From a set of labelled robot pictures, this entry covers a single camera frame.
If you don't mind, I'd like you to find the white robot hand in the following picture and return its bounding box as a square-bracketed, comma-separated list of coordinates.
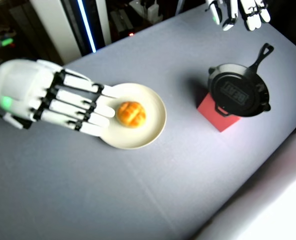
[204, 0, 272, 32]
[0, 58, 121, 138]

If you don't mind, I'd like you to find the black cast iron pan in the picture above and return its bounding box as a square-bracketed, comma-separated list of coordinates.
[207, 42, 275, 118]

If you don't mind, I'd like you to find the red block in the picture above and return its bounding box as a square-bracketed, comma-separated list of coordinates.
[197, 91, 241, 133]

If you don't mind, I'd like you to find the golden bread roll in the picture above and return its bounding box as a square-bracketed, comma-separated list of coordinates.
[117, 100, 147, 129]

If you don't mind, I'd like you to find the cream round plate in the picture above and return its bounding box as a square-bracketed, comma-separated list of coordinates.
[97, 82, 167, 150]

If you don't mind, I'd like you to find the white upright panel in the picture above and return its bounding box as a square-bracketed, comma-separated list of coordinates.
[29, 0, 112, 61]

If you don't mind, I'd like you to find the blue light strip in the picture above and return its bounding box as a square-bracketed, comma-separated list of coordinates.
[76, 0, 97, 54]

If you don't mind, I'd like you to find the grey table cloth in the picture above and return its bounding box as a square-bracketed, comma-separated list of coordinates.
[0, 2, 296, 240]

